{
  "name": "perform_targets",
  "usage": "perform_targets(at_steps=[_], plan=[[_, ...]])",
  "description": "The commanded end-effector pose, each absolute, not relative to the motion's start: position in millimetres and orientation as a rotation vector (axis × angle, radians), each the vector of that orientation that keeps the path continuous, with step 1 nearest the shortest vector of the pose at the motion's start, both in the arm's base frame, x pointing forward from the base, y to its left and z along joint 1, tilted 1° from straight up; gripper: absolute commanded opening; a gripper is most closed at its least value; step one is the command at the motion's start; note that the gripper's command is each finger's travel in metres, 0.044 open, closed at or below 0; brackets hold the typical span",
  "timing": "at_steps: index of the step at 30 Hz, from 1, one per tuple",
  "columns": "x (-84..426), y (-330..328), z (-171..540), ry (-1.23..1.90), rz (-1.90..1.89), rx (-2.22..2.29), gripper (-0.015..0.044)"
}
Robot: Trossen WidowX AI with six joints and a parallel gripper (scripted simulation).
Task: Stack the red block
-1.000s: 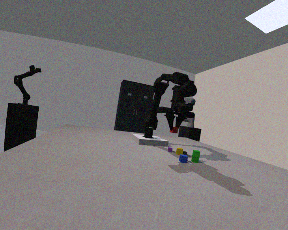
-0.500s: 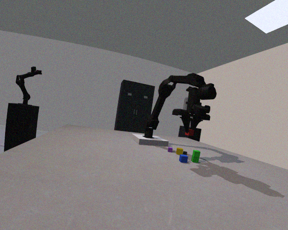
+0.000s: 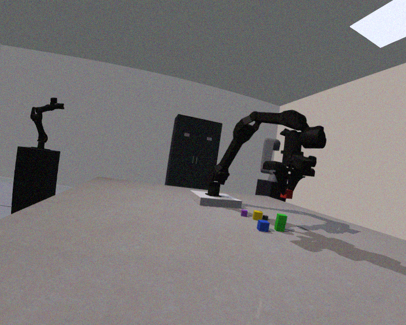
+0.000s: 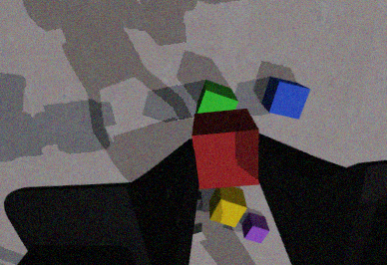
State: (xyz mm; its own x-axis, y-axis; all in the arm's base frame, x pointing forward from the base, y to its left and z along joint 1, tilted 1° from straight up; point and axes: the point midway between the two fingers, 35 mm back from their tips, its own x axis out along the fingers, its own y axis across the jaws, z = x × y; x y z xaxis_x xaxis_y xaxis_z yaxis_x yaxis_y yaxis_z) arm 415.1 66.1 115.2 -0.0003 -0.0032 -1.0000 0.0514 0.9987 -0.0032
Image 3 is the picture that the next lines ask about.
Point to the green block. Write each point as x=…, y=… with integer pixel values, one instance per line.
x=279, y=227
x=281, y=218

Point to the yellow cube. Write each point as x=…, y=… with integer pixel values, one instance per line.
x=257, y=215

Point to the blue cube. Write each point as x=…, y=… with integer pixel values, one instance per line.
x=263, y=225

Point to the red block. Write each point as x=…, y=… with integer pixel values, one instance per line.
x=288, y=194

